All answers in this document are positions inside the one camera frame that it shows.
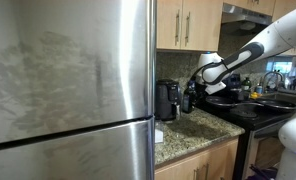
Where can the black frying pan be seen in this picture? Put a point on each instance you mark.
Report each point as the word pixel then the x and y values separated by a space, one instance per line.
pixel 219 100
pixel 278 105

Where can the kitchen window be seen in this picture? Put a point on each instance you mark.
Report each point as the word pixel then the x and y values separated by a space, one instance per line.
pixel 283 66

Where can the black coffee maker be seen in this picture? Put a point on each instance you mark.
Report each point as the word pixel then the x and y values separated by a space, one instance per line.
pixel 167 100

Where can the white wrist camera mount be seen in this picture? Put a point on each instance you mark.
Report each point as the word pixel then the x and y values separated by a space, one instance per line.
pixel 216 88

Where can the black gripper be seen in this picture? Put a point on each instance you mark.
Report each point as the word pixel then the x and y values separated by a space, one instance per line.
pixel 201 90

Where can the dark olive oil bottle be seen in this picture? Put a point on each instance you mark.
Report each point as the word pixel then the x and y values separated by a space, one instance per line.
pixel 188 100

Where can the clear white plastic container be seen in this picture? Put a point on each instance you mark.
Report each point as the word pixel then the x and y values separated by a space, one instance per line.
pixel 158 133

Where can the stainless steel range hood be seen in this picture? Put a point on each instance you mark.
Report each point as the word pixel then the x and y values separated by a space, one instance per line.
pixel 244 16

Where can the chrome sink faucet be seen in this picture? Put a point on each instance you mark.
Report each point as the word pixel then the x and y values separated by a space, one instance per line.
pixel 271 75

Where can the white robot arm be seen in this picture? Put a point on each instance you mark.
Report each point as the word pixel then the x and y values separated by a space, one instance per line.
pixel 281 33

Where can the green dish soap bottle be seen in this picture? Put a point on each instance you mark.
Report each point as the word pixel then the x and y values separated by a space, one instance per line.
pixel 246 85

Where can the stainless steel refrigerator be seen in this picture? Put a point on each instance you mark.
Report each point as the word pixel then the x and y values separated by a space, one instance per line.
pixel 68 83

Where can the steel kitchen sink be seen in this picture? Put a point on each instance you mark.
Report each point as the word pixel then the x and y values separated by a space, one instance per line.
pixel 286 97

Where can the black stove with oven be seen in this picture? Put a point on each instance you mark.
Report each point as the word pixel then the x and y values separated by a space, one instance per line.
pixel 254 123

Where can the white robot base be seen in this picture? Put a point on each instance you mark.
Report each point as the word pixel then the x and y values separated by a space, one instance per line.
pixel 294 143

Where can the light wood cabinet door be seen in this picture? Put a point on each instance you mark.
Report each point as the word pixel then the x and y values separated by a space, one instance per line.
pixel 204 23
pixel 168 23

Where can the wood base cabinet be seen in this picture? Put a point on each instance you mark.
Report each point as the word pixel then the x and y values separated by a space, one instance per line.
pixel 201 163

